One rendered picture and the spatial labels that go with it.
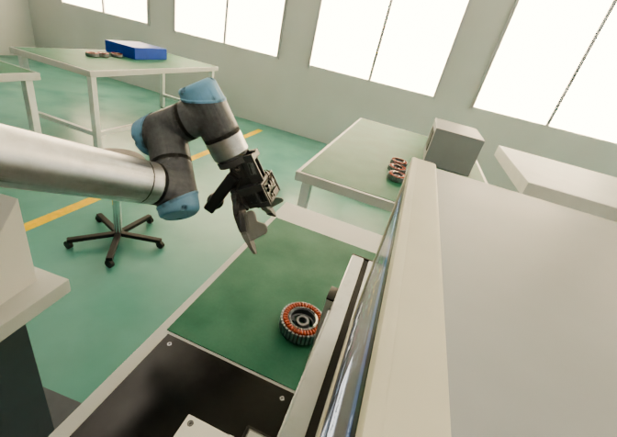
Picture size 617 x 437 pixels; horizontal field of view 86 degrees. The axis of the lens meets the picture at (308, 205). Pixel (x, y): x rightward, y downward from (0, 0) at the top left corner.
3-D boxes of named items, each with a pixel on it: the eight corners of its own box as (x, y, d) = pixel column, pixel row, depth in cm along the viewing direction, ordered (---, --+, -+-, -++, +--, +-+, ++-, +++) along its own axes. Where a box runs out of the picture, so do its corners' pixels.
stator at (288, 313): (274, 340, 77) (276, 330, 76) (283, 306, 87) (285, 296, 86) (320, 351, 77) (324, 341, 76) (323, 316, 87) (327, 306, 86)
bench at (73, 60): (25, 128, 323) (8, 46, 289) (162, 106, 488) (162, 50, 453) (97, 155, 305) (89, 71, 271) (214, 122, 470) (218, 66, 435)
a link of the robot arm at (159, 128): (131, 165, 61) (183, 145, 59) (124, 113, 64) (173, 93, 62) (160, 177, 68) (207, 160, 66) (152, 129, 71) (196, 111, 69)
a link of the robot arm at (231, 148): (198, 149, 64) (217, 134, 71) (210, 169, 66) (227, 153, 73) (230, 138, 61) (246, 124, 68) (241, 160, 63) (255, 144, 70)
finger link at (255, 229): (267, 251, 66) (261, 206, 67) (242, 255, 68) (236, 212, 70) (274, 250, 69) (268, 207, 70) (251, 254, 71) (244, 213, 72)
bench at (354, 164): (274, 279, 207) (296, 171, 172) (342, 184, 367) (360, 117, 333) (450, 351, 185) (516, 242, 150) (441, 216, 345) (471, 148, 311)
